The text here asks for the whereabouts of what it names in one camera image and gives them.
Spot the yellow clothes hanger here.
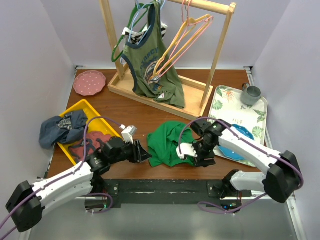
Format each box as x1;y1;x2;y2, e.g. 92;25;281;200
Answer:
152;14;211;77

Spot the blue grey shirt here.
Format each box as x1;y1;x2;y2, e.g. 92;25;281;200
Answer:
38;109;88;149

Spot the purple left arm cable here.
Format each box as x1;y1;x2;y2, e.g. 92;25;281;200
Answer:
0;116;126;238

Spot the blue polka dot plate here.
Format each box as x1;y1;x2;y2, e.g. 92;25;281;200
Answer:
218;124;254;162

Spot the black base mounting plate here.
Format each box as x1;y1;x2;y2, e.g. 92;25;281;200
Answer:
91;178;252;209

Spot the floral serving tray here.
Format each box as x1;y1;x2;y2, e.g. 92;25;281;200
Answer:
207;85;269;168

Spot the pink clothes hanger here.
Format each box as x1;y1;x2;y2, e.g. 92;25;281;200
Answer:
156;0;214;78

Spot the black white striped garment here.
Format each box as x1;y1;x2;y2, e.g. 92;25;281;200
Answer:
122;22;168;45

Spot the green clothes hanger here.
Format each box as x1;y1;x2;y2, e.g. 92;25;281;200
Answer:
111;0;150;63

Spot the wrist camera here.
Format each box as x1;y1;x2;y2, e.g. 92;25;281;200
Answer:
119;124;137;144
176;143;198;160

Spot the wooden clothes rack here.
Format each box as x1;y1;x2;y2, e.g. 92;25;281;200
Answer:
100;0;236;120

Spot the grey metal mug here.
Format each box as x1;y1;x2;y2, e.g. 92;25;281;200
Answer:
240;83;262;106

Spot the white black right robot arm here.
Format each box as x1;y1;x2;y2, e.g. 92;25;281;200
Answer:
190;117;305;203

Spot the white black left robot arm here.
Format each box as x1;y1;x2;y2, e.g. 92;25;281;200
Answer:
5;137;151;233

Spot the yellow plastic bin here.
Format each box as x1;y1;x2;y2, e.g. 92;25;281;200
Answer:
57;99;120;166

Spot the olive green tank top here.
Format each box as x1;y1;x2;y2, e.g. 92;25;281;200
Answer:
121;1;185;109

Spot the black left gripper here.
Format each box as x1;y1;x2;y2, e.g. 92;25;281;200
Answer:
109;138;152;165

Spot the red navy tank top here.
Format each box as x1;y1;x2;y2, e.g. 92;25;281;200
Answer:
68;131;112;163

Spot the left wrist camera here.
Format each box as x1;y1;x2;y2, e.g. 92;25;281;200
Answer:
119;124;137;144

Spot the light blue clothes hanger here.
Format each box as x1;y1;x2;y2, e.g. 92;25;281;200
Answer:
120;0;168;65

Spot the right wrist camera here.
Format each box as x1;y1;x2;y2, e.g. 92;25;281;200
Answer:
176;143;198;160

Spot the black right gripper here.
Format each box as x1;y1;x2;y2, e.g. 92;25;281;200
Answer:
187;138;217;168

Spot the pink polka dot plate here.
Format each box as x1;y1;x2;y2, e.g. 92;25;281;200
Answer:
73;70;106;97

